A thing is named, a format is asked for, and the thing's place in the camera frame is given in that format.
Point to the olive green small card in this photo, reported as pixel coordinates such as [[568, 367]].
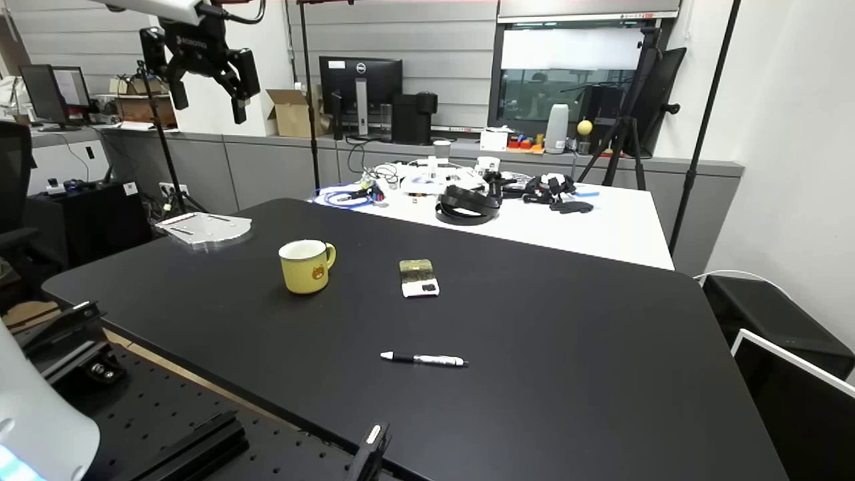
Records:
[[414, 266]]

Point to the white side table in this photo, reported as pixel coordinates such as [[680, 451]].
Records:
[[620, 226]]

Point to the black clamp bracket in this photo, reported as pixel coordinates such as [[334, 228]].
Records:
[[370, 456]]

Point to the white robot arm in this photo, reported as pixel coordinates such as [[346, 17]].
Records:
[[187, 11]]

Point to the yellow enamel mug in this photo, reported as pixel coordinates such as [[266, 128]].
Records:
[[306, 266]]

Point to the black headset on table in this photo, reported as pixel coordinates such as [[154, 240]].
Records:
[[466, 207]]

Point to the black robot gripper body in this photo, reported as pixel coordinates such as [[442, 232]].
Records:
[[174, 48]]

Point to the black computer monitor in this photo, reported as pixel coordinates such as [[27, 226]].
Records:
[[355, 83]]

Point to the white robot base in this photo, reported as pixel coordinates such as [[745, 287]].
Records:
[[41, 433]]

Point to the black office chair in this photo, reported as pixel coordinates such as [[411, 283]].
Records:
[[15, 182]]

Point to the white cylindrical speaker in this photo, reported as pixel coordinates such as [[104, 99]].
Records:
[[556, 128]]

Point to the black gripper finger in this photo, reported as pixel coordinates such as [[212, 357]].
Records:
[[235, 72], [178, 88]]

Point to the black and white pen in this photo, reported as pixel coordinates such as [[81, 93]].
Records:
[[423, 358]]

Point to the cardboard box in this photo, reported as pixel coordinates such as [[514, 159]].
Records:
[[290, 113]]

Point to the white electronics clutter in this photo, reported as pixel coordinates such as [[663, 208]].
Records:
[[425, 178]]

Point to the black light stand pole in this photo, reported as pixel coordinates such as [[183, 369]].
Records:
[[689, 175]]

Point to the black camera tripod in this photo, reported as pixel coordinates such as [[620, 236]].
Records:
[[643, 111]]

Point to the yellow ball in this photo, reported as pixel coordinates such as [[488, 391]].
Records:
[[584, 125]]

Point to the white small card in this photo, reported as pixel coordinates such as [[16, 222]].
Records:
[[419, 290]]

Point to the black perforated breadboard base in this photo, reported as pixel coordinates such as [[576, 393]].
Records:
[[159, 426]]

